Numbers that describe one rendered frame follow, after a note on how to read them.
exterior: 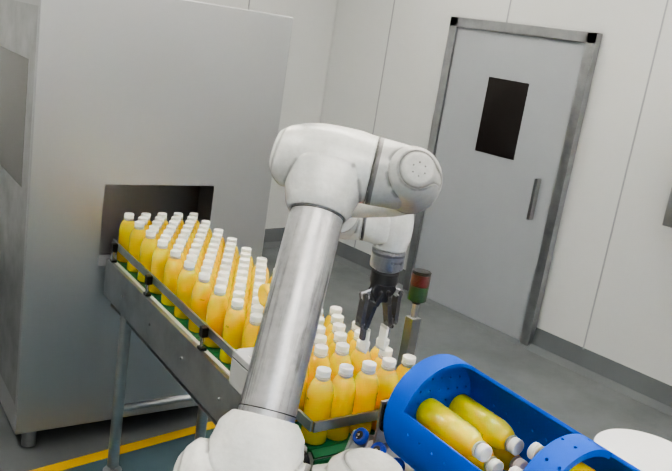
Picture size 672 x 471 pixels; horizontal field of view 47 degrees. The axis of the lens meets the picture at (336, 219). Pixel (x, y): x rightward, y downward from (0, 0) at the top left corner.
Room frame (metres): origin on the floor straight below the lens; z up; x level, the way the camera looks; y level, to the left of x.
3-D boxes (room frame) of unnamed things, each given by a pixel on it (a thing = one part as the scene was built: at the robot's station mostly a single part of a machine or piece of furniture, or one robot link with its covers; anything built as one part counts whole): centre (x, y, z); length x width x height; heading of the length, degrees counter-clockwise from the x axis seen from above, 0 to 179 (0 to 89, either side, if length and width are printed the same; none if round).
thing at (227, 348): (2.46, 0.45, 0.96); 1.60 x 0.01 x 0.03; 36
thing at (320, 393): (1.86, -0.03, 0.99); 0.07 x 0.07 x 0.19
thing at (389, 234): (1.95, -0.14, 1.51); 0.13 x 0.11 x 0.16; 88
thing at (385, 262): (1.95, -0.15, 1.40); 0.09 x 0.09 x 0.06
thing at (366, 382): (1.95, -0.15, 0.99); 0.07 x 0.07 x 0.19
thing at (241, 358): (1.86, 0.12, 1.05); 0.20 x 0.10 x 0.10; 36
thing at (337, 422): (1.93, -0.19, 0.96); 0.40 x 0.01 x 0.03; 126
